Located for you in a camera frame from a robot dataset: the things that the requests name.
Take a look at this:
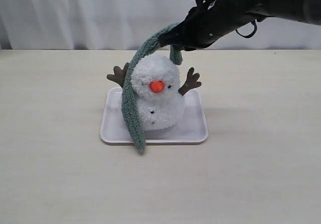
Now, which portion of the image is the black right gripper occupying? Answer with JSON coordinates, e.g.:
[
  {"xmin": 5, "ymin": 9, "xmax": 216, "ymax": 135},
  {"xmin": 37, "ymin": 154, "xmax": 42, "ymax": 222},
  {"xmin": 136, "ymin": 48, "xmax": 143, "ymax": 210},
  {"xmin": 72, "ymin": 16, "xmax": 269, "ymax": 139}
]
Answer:
[{"xmin": 158, "ymin": 0, "xmax": 253, "ymax": 51}]

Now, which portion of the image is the green fleece scarf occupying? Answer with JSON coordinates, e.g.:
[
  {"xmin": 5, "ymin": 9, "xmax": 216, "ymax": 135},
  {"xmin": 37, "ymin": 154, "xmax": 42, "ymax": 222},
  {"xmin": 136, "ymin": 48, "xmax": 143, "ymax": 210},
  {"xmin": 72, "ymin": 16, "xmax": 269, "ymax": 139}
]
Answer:
[{"xmin": 121, "ymin": 22, "xmax": 179, "ymax": 154}]

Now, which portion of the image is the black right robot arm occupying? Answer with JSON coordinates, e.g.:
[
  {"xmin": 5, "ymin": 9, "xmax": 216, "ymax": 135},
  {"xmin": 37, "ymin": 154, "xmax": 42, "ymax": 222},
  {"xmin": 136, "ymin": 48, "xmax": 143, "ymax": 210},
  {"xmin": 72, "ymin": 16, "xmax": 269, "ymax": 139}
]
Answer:
[{"xmin": 158, "ymin": 0, "xmax": 320, "ymax": 51}]

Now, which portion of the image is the white plush snowman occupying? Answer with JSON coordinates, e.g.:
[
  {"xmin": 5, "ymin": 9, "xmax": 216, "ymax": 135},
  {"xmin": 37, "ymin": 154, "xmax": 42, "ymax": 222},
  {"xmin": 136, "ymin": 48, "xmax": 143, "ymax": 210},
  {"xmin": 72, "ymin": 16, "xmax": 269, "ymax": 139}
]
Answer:
[{"xmin": 106, "ymin": 54, "xmax": 202, "ymax": 132}]

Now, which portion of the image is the white rectangular plastic tray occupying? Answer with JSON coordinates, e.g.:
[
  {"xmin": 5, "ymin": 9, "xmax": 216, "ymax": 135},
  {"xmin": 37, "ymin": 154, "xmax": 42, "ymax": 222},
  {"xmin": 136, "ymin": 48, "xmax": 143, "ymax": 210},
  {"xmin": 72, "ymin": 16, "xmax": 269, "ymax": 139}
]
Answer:
[{"xmin": 100, "ymin": 87, "xmax": 209, "ymax": 146}]

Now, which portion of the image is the white background curtain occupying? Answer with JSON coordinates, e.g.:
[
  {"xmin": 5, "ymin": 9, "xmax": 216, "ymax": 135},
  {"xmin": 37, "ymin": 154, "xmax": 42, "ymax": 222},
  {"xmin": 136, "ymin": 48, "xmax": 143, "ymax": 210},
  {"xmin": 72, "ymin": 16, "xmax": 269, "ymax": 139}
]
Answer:
[{"xmin": 1, "ymin": 0, "xmax": 320, "ymax": 50}]

